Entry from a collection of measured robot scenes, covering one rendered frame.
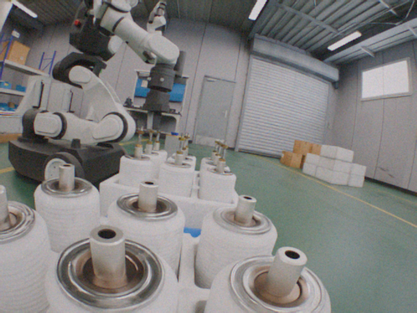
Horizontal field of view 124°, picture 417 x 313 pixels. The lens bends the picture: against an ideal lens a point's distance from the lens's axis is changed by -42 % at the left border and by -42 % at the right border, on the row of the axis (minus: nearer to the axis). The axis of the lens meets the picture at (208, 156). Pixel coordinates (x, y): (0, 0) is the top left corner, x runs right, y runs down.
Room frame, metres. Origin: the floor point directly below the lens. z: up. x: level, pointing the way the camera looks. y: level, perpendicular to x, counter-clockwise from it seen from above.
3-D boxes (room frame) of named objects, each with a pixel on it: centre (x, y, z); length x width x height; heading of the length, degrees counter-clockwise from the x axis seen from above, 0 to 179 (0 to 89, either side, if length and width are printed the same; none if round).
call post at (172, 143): (0.92, 0.18, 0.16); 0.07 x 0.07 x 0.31; 4
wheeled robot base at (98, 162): (0.81, 0.81, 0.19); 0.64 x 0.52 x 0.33; 95
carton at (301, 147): (3.96, -2.00, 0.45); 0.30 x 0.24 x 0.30; 7
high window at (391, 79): (3.91, -4.61, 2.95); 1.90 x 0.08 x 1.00; 5
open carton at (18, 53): (2.66, 5.18, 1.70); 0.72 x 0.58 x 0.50; 9
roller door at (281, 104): (5.85, -2.33, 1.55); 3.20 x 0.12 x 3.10; 95
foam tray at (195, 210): (0.63, 0.09, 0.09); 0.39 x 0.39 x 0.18; 4
